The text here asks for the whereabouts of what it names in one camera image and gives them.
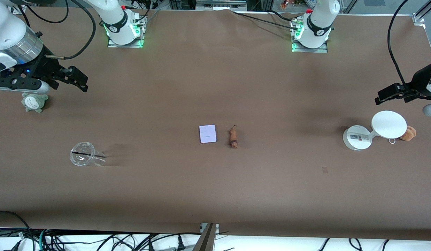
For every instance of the brown table cover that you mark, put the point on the brown table cover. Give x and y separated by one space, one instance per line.
271 191

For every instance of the grey metal box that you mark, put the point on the grey metal box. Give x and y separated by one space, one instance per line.
220 5

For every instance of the small orange toy figure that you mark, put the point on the small orange toy figure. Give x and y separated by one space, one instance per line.
284 5

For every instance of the black drinking straw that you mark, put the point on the black drinking straw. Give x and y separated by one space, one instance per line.
81 153

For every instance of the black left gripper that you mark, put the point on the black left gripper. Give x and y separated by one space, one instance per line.
419 83

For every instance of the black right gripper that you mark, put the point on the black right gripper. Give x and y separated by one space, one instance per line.
47 68

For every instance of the clear plastic cup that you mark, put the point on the clear plastic cup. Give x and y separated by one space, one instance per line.
83 155

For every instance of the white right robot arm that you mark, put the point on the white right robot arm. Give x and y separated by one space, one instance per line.
6 28

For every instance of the black power plug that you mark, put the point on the black power plug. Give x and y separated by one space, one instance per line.
181 244

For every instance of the grey plush toy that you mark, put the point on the grey plush toy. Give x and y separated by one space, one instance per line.
34 101

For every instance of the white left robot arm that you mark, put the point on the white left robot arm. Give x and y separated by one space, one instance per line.
318 21

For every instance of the white round stand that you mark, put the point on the white round stand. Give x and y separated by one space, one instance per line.
389 123

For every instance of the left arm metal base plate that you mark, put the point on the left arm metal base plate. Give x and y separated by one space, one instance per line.
320 51

